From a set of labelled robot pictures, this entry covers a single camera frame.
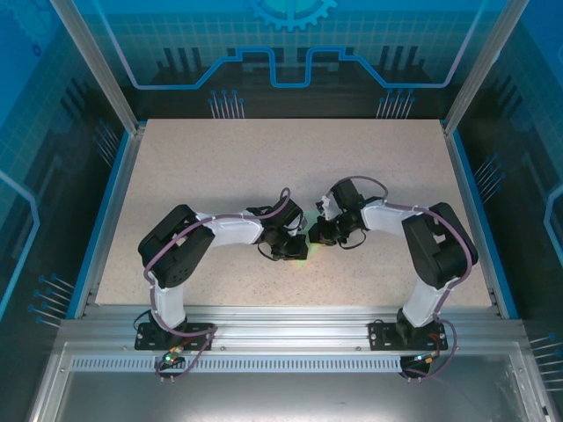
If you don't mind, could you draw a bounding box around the green paper sheet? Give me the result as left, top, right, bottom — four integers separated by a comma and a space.
301, 212, 318, 265

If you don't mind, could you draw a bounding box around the metal tray panel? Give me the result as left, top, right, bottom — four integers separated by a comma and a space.
26, 342, 555, 422

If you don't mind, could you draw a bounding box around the aluminium mounting rail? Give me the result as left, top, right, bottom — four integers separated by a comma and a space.
56, 304, 529, 351

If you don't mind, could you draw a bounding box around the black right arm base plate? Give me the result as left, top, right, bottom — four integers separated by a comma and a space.
368, 320, 450, 352

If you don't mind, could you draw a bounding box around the slotted cable duct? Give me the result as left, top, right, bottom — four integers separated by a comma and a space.
69, 356, 515, 374

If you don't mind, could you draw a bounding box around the aluminium side rail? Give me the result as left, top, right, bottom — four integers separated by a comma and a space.
81, 122, 149, 320
442, 122, 505, 320

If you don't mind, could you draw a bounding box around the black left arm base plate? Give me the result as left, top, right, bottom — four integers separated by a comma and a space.
134, 322, 216, 352

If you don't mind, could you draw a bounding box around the aluminium frame post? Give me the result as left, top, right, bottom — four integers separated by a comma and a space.
48, 0, 146, 135
442, 0, 536, 135

